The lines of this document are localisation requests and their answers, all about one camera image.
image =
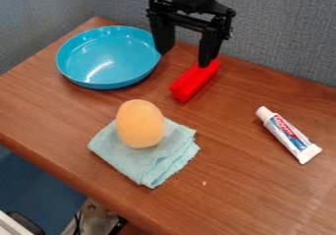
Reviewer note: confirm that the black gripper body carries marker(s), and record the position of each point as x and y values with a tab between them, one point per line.
194	14

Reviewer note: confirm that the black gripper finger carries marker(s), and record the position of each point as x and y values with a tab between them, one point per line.
163	32
210	45

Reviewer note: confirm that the yellow orange foam ball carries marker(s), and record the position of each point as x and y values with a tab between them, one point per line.
140	123

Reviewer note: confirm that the blue plate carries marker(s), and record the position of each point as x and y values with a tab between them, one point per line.
108	57

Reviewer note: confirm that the red plastic block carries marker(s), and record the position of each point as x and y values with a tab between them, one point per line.
192	81

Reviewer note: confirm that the white toothpaste tube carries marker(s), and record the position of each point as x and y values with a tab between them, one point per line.
291	137

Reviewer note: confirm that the light blue folded cloth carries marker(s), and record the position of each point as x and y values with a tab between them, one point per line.
148	166

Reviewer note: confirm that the grey object under table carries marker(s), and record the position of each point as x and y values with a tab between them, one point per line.
95	220

